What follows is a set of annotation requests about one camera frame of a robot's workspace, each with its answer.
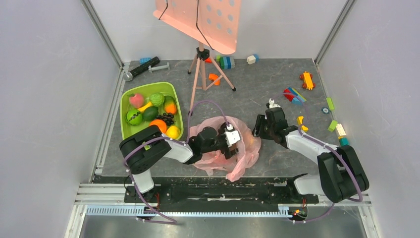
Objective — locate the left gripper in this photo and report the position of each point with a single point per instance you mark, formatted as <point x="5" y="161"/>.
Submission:
<point x="228" y="153"/>

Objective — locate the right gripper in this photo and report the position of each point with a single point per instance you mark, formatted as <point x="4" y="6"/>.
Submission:
<point x="262" y="126"/>

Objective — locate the pink plastic bag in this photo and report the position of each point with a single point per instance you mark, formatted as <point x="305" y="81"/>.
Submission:
<point x="235" y="167"/>

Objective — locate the fake orange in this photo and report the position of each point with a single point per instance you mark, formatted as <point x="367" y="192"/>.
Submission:
<point x="160" y="124"/>

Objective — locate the fake peach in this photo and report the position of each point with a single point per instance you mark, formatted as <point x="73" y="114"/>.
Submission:
<point x="136" y="100"/>

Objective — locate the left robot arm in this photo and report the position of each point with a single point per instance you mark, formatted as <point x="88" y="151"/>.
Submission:
<point x="143" y="149"/>

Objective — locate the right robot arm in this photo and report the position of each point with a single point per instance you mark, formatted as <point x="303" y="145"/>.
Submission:
<point x="340" y="173"/>

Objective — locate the fake lemon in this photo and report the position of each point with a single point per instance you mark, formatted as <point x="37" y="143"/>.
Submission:
<point x="173" y="132"/>

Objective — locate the fake black grapes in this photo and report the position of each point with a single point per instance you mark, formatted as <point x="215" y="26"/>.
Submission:
<point x="168" y="118"/>

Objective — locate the fake mango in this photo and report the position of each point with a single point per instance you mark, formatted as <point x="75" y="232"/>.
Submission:
<point x="170" y="106"/>

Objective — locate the fake lime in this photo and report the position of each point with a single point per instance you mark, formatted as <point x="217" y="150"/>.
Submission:
<point x="150" y="113"/>

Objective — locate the fake banana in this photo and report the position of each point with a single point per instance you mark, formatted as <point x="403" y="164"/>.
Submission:
<point x="143" y="108"/>

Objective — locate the fake small watermelon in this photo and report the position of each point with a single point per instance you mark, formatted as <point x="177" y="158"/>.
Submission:
<point x="134" y="117"/>

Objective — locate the yellow curved brick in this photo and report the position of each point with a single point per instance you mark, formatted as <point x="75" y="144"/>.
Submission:
<point x="300" y="121"/>

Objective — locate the red blue brick house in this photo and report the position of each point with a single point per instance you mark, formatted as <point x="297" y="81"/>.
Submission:
<point x="294" y="96"/>

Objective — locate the small blue wheel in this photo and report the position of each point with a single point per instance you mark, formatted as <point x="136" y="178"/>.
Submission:
<point x="325" y="110"/>

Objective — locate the yellow toy car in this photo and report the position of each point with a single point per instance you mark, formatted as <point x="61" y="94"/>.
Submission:
<point x="307" y="79"/>

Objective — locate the green small brick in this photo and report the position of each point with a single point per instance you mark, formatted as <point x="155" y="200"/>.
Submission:
<point x="332" y="125"/>

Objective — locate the white blue brick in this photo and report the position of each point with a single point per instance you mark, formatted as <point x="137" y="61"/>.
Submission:
<point x="252" y="59"/>

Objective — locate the green flat brick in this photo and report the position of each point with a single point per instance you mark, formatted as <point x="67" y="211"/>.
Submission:
<point x="330" y="104"/>

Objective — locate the orange curved brick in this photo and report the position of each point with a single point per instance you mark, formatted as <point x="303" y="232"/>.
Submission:
<point x="215" y="79"/>

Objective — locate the green blue brick stack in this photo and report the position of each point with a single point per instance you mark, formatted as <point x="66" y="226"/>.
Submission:
<point x="225" y="62"/>

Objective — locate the white teal brick stack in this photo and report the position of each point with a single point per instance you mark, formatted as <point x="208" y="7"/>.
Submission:
<point x="341" y="135"/>

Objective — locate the green plastic basin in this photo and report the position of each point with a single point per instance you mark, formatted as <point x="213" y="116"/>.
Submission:
<point x="146" y="90"/>

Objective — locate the grey syringe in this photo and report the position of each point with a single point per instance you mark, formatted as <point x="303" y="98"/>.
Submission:
<point x="156" y="68"/>

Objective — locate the pink music stand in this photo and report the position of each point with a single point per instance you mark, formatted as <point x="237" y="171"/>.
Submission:
<point x="213" y="23"/>

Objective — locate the blue toy brick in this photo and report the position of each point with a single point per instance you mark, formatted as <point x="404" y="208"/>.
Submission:
<point x="144" y="60"/>

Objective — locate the black microphone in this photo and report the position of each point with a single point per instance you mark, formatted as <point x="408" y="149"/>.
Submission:
<point x="144" y="66"/>

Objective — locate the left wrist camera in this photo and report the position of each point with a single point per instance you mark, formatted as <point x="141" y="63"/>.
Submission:
<point x="232" y="135"/>

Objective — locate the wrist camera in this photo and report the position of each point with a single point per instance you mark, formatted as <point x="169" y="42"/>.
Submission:
<point x="272" y="104"/>
<point x="232" y="135"/>

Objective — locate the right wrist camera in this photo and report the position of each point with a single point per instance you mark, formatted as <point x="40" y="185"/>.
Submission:
<point x="272" y="104"/>

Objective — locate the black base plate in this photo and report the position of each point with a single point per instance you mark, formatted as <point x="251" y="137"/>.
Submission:
<point x="200" y="194"/>

